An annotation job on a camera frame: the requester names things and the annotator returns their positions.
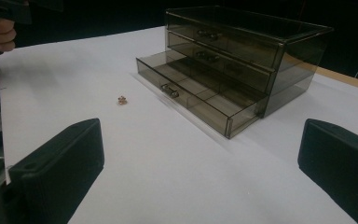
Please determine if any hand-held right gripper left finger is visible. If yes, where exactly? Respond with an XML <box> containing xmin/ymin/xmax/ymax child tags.
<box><xmin>7</xmin><ymin>118</ymin><xmax>105</xmax><ymax>224</ymax></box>

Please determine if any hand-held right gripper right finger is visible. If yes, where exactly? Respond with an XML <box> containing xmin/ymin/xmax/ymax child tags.
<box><xmin>297</xmin><ymin>118</ymin><xmax>358</xmax><ymax>224</ymax></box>

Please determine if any smoky clear drawer organizer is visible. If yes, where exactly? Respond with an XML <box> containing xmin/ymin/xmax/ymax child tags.
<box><xmin>163</xmin><ymin>5</ymin><xmax>336</xmax><ymax>119</ymax></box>

